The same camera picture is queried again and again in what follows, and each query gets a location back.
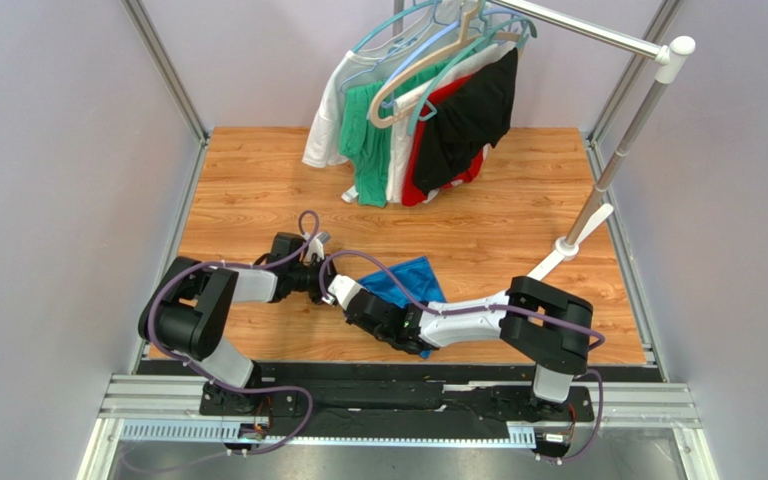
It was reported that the blue cloth napkin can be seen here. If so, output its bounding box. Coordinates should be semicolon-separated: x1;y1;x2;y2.
357;256;449;361

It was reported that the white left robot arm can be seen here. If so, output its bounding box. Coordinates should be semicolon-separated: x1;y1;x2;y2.
138;231;330;389

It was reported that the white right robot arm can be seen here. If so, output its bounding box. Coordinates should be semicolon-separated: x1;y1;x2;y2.
325;275;604;404

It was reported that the red t-shirt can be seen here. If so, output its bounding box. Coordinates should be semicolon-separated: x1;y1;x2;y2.
400;73;492;208

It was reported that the green t-shirt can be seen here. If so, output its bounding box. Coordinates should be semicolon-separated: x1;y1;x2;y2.
337;63;452;208

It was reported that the white t-shirt middle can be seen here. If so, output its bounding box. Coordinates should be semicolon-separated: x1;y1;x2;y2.
341;41;518;205

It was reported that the white t-shirt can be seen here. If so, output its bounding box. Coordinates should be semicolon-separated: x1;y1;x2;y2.
341;41;518;205
302;49;399;168

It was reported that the teal plastic hanger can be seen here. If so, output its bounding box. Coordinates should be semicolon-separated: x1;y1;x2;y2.
388;41;518;136

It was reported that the black t-shirt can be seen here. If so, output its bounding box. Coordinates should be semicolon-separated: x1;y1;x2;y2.
412;47;520;198

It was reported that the white t-shirt left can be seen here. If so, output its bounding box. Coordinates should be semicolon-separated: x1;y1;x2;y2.
302;49;399;168

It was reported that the blue plastic hanger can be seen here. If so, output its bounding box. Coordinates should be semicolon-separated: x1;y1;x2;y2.
340;19;465;111

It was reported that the teal hanger left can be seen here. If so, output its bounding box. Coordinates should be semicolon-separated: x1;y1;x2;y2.
351;1;438;53

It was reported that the white clothes rack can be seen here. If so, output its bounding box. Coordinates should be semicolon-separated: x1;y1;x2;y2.
393;0;697;284

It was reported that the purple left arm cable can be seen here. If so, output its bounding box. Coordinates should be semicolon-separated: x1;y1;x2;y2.
146;210;315;461

